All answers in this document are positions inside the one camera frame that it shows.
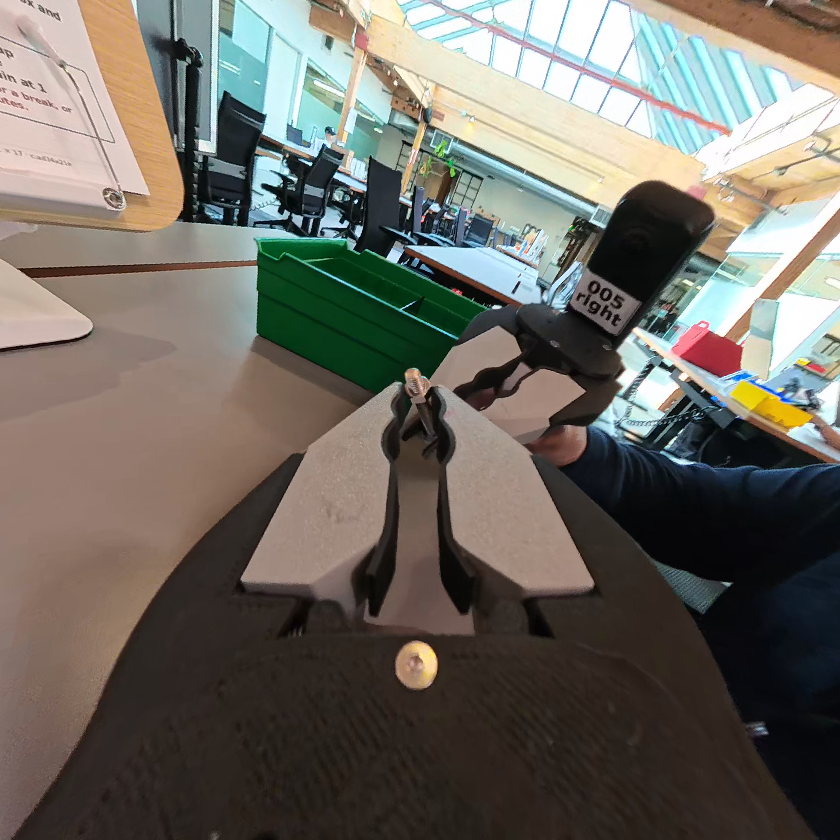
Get white board stand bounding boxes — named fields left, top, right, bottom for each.
left=0, top=220, right=95, bottom=353

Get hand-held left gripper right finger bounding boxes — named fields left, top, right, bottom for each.
left=428, top=385, right=597, bottom=616

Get framed grey panel on stand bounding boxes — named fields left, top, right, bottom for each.
left=134, top=0, right=224, bottom=224

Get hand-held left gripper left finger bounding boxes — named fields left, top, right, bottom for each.
left=239, top=382, right=404, bottom=618

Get wooden-edged desk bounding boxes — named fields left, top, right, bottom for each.
left=631, top=327, right=840, bottom=466

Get green plastic bin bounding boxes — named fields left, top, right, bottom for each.
left=255, top=236, right=492, bottom=396

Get printed instruction sheet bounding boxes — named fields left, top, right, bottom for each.
left=0, top=0, right=152, bottom=198

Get person's right forearm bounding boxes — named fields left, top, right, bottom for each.
left=561, top=427, right=840, bottom=584

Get hanging green plant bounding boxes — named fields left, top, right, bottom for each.
left=420, top=136, right=460, bottom=179

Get red box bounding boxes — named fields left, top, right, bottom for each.
left=671, top=319, right=744, bottom=379

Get yellow parts bins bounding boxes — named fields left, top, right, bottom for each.
left=728, top=378, right=816, bottom=429

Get instruction sheet on stand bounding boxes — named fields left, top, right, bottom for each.
left=0, top=0, right=186, bottom=234

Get person's dark clothing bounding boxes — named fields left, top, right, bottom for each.
left=682, top=551, right=840, bottom=840

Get long white office desk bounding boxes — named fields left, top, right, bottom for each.
left=402, top=244, right=547, bottom=308

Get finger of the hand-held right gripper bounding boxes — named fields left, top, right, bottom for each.
left=428, top=325, right=528, bottom=411
left=487, top=364, right=589, bottom=448

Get group of black office chairs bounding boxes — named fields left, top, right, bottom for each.
left=196, top=91, right=500, bottom=258

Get person's right hand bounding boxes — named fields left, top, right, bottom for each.
left=527, top=424, right=589, bottom=467

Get black coiled cable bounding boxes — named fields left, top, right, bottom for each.
left=620, top=357, right=665, bottom=429

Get silver air duct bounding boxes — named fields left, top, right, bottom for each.
left=427, top=128, right=613, bottom=227

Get steel hex bolt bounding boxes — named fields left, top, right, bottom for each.
left=403, top=367, right=441, bottom=457

